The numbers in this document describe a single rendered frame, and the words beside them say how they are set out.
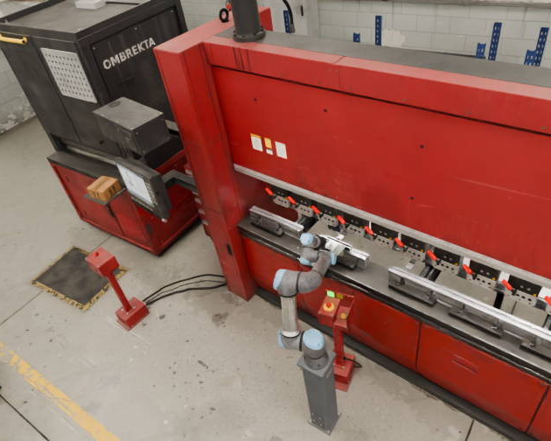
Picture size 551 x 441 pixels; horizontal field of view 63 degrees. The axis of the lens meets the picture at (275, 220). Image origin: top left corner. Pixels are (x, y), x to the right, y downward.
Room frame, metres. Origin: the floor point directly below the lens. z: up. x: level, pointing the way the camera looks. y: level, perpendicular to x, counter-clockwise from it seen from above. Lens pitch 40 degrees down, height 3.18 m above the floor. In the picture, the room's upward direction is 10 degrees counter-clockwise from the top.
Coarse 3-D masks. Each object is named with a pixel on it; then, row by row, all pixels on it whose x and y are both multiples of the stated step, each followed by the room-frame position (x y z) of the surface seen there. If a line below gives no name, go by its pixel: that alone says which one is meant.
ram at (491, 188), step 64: (256, 128) 2.60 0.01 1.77; (320, 128) 2.23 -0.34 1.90; (384, 128) 1.95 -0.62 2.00; (448, 128) 1.72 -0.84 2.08; (512, 128) 1.54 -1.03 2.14; (320, 192) 2.26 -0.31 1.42; (384, 192) 1.94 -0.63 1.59; (448, 192) 1.69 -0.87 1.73; (512, 192) 1.49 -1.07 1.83; (512, 256) 1.44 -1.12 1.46
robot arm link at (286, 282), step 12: (276, 276) 1.64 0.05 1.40; (288, 276) 1.62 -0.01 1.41; (276, 288) 1.61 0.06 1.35; (288, 288) 1.58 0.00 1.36; (288, 300) 1.58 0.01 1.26; (288, 312) 1.56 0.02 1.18; (288, 324) 1.55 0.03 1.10; (288, 336) 1.52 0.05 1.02; (300, 336) 1.53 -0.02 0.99; (288, 348) 1.51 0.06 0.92
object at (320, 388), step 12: (300, 360) 1.51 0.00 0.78; (312, 372) 1.42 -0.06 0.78; (324, 372) 1.40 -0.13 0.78; (312, 384) 1.44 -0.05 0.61; (324, 384) 1.41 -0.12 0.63; (312, 396) 1.45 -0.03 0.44; (324, 396) 1.41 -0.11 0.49; (336, 396) 1.49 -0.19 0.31; (312, 408) 1.46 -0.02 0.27; (324, 408) 1.41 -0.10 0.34; (336, 408) 1.48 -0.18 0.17; (312, 420) 1.47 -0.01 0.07; (324, 420) 1.41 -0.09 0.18; (336, 420) 1.46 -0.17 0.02; (324, 432) 1.40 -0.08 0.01
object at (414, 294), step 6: (390, 282) 1.87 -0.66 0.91; (396, 288) 1.82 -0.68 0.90; (402, 288) 1.81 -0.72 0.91; (408, 288) 1.80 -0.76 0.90; (408, 294) 1.76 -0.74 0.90; (414, 294) 1.74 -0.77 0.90; (420, 294) 1.73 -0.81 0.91; (426, 294) 1.73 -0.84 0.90; (420, 300) 1.70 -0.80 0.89; (426, 300) 1.68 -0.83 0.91; (432, 300) 1.67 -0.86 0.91; (432, 306) 1.65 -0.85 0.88
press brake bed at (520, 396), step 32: (256, 256) 2.65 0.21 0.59; (288, 256) 2.39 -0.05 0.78; (320, 288) 2.18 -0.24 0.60; (352, 288) 1.98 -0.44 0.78; (352, 320) 1.99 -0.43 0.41; (384, 320) 1.80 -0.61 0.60; (416, 320) 1.65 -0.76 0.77; (384, 352) 1.83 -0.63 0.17; (416, 352) 1.63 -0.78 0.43; (448, 352) 1.49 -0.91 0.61; (480, 352) 1.36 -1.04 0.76; (416, 384) 1.62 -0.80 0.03; (448, 384) 1.47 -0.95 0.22; (480, 384) 1.33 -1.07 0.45; (512, 384) 1.21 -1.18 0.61; (544, 384) 1.12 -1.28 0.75; (480, 416) 1.30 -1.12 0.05; (512, 416) 1.18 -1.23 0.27; (544, 416) 1.07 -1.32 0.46
